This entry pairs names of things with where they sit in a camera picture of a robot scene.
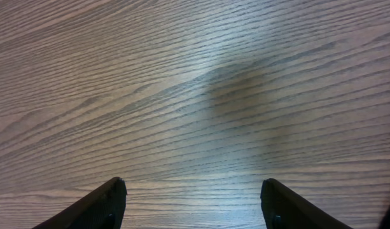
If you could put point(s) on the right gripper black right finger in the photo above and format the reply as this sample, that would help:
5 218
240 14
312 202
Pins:
282 208

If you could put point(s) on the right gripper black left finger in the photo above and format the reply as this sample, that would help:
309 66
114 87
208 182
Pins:
103 208

